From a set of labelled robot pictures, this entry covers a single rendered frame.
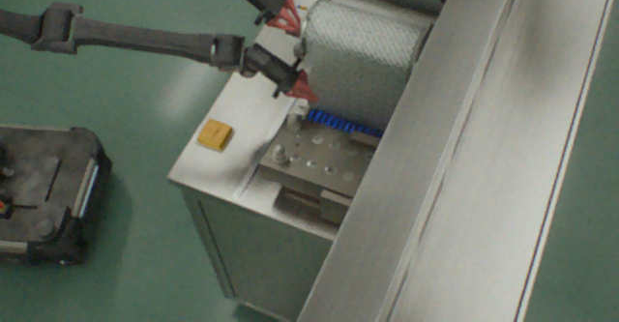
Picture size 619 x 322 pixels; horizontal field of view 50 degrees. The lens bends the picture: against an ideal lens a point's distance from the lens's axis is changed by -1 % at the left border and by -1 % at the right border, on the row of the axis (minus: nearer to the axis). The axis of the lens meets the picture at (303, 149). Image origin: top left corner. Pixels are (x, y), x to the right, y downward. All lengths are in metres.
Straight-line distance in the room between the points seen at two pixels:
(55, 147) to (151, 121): 0.47
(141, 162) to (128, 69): 0.54
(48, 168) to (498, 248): 2.00
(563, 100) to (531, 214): 0.23
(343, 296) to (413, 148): 0.21
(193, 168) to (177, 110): 1.30
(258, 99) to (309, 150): 0.33
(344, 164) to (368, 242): 0.80
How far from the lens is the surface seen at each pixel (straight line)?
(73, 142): 2.77
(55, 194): 2.66
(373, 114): 1.58
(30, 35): 1.64
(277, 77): 1.59
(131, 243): 2.74
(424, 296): 0.98
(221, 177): 1.73
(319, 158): 1.58
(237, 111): 1.84
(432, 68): 0.92
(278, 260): 1.90
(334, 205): 1.55
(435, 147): 0.85
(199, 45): 1.57
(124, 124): 3.07
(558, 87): 1.22
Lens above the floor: 2.35
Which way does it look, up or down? 56 degrees down
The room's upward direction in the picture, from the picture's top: 6 degrees counter-clockwise
